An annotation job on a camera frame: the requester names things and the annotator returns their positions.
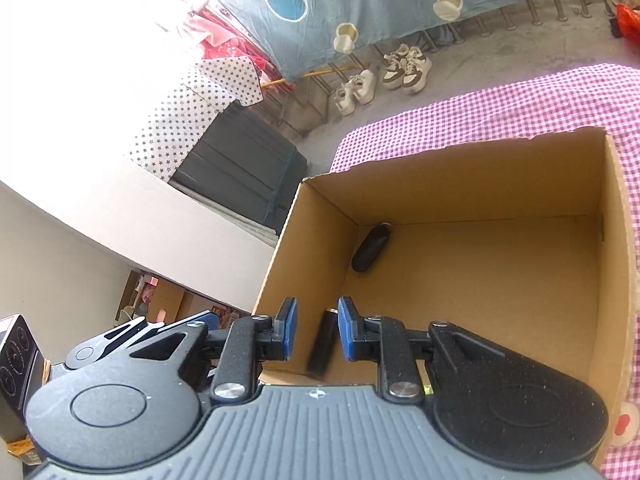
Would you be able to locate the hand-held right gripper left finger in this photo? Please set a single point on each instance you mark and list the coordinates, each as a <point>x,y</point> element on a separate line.
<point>286,330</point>

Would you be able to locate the red plastic bag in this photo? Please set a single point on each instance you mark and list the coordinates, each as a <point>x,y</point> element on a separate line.
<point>629,25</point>

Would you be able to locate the blue sheet with circles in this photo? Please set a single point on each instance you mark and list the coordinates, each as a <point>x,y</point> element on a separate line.
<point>400,5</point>

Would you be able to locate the metal railing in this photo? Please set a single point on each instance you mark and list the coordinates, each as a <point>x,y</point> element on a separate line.
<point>532,15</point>

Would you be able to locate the dark grey plastic crate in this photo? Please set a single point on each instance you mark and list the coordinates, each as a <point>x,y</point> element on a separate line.
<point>240,160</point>

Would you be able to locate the yellow pole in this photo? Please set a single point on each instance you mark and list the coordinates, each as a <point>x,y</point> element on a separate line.
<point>320,72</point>

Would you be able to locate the red clothes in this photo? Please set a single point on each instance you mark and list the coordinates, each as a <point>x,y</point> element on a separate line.
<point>220,42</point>

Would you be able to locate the brown cardboard box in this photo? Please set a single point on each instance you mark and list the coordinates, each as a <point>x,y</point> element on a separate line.
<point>475,285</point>

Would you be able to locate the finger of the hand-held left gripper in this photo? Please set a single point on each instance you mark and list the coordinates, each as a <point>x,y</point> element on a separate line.
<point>150,327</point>

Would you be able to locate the white star-print cloth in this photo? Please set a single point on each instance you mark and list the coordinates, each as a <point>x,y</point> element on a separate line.
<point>185,115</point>

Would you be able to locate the black cylindrical battery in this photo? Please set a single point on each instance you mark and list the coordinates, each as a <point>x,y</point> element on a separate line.
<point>322,345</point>

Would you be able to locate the pink checked tablecloth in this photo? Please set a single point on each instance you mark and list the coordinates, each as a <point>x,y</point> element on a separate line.
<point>500,105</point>

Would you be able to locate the black oval case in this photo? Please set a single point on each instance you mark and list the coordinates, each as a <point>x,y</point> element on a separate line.
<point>370,250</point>

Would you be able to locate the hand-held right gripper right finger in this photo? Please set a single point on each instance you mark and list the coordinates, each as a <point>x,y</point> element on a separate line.
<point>347,332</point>

